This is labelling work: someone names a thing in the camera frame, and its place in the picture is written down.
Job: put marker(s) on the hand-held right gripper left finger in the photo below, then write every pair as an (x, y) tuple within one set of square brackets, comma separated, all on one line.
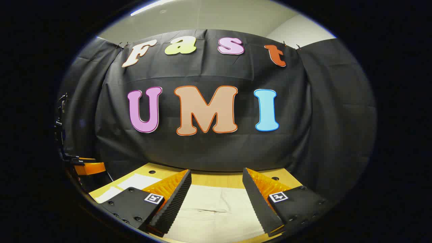
[(173, 206)]

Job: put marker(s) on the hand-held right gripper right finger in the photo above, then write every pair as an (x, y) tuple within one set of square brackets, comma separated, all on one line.
[(258, 206)]

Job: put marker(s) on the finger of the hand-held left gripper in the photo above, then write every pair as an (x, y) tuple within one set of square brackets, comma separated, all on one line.
[(91, 168)]

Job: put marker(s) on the cream white jeans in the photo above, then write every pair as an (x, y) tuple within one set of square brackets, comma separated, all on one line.
[(216, 216)]

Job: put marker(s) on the black backdrop cloth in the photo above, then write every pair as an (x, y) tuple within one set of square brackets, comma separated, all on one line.
[(209, 148)]

